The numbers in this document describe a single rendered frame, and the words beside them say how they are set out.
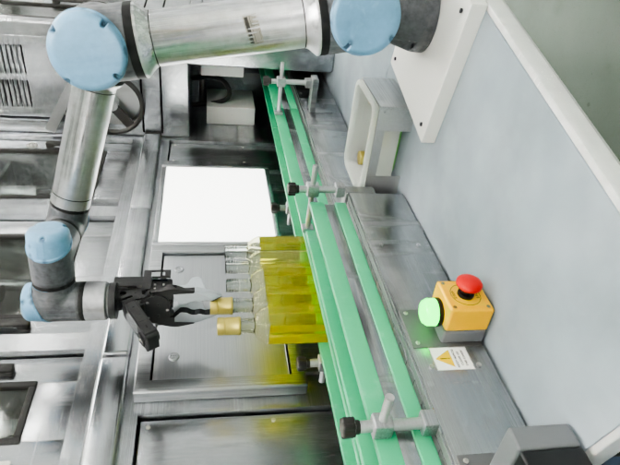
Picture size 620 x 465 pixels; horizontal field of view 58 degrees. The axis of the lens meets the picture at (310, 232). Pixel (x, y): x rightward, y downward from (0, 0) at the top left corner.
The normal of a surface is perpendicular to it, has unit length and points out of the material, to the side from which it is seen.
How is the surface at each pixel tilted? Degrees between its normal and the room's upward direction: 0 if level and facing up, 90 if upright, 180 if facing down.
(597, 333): 0
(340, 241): 90
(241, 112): 90
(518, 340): 0
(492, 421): 90
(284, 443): 90
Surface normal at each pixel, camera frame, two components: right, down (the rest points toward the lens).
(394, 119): 0.15, 0.59
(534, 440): 0.11, -0.81
